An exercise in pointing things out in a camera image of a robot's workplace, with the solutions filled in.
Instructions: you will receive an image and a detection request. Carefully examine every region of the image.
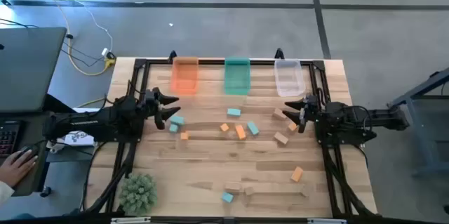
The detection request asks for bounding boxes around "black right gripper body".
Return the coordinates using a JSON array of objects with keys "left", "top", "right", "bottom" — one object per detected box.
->
[{"left": 297, "top": 93, "right": 319, "bottom": 134}]

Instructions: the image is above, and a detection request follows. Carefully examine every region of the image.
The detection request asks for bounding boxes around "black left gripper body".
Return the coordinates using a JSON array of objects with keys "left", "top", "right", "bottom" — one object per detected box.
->
[{"left": 142, "top": 87, "right": 166, "bottom": 131}]

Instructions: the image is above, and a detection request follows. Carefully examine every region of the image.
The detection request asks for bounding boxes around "natural wood block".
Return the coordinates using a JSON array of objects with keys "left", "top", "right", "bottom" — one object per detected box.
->
[
  {"left": 273, "top": 131, "right": 290, "bottom": 146},
  {"left": 272, "top": 107, "right": 288, "bottom": 121},
  {"left": 224, "top": 181, "right": 243, "bottom": 193}
]

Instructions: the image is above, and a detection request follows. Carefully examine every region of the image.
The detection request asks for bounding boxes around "long orange block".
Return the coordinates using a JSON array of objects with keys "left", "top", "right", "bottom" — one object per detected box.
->
[
  {"left": 290, "top": 166, "right": 304, "bottom": 183},
  {"left": 234, "top": 124, "right": 247, "bottom": 141}
]

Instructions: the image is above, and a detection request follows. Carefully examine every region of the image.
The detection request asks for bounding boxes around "person's forearm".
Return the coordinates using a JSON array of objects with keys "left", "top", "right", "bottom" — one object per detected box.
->
[{"left": 0, "top": 180, "right": 15, "bottom": 208}]

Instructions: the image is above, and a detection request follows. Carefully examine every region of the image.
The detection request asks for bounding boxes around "clear plastic bin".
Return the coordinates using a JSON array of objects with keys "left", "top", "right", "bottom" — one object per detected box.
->
[{"left": 274, "top": 58, "right": 307, "bottom": 98}]

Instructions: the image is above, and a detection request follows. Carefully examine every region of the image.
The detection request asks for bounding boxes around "orange translucent plastic bin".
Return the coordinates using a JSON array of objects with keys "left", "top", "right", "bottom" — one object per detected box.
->
[{"left": 170, "top": 56, "right": 199, "bottom": 95}]

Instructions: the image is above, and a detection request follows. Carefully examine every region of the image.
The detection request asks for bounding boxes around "teal translucent plastic bin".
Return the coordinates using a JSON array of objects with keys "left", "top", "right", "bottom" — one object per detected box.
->
[{"left": 224, "top": 57, "right": 251, "bottom": 96}]

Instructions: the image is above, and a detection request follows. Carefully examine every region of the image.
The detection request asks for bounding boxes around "white printed box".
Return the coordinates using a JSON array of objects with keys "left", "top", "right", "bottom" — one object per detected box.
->
[{"left": 55, "top": 131, "right": 98, "bottom": 147}]

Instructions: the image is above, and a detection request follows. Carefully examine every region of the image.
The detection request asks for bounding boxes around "green artificial plant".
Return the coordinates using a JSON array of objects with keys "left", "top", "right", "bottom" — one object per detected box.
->
[{"left": 119, "top": 173, "right": 159, "bottom": 216}]

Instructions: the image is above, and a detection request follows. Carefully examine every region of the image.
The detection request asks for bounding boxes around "grey laptop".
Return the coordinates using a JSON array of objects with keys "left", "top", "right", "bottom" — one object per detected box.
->
[{"left": 0, "top": 26, "right": 67, "bottom": 113}]

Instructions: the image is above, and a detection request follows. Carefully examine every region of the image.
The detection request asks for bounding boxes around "black computer mouse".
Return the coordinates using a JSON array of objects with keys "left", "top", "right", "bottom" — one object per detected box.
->
[{"left": 15, "top": 145, "right": 39, "bottom": 160}]

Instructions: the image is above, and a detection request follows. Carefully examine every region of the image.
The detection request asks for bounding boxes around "black side desk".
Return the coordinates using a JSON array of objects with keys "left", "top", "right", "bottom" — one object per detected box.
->
[{"left": 0, "top": 93, "right": 76, "bottom": 197}]

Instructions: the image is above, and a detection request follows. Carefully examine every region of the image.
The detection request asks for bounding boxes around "black keyboard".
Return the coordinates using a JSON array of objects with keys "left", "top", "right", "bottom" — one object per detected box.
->
[{"left": 0, "top": 120, "right": 22, "bottom": 158}]

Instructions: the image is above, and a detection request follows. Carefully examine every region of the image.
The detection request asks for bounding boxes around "person's hand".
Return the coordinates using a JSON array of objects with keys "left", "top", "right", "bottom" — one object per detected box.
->
[{"left": 0, "top": 149, "right": 39, "bottom": 188}]

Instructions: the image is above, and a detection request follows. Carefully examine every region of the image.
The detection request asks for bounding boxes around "black aluminium table frame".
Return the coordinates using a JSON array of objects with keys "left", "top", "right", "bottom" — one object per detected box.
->
[{"left": 83, "top": 50, "right": 378, "bottom": 223}]

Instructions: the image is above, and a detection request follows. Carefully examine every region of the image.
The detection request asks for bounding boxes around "yellow cable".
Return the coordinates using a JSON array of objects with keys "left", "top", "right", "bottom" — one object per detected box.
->
[{"left": 29, "top": 0, "right": 116, "bottom": 77}]

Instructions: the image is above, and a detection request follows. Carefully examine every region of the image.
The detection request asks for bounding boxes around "white cable with plug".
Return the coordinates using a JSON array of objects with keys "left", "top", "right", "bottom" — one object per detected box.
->
[{"left": 52, "top": 0, "right": 114, "bottom": 58}]

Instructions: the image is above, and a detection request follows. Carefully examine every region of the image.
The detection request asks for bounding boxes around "grey metal cart frame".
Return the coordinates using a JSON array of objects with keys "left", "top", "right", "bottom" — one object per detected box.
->
[{"left": 387, "top": 67, "right": 449, "bottom": 179}]

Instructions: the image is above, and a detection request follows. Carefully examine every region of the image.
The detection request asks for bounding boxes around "silver bracket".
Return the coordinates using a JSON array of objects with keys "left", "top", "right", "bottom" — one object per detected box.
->
[
  {"left": 307, "top": 218, "right": 347, "bottom": 224},
  {"left": 111, "top": 216, "right": 152, "bottom": 224}
]

